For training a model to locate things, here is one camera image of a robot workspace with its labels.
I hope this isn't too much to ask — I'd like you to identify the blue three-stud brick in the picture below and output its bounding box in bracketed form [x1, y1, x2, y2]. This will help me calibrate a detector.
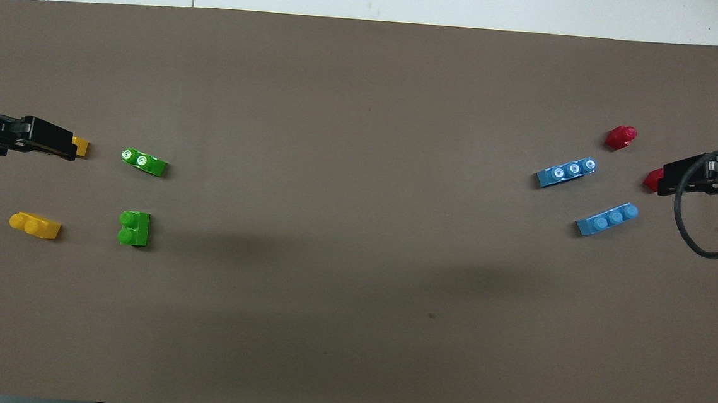
[535, 153, 597, 192]
[575, 199, 640, 240]

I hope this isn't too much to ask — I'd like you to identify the green two-stud brick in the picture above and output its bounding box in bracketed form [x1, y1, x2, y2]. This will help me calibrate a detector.
[120, 147, 169, 178]
[117, 209, 152, 248]

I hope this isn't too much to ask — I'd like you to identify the brown table mat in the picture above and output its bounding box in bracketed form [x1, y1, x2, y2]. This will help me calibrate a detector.
[0, 0, 718, 403]

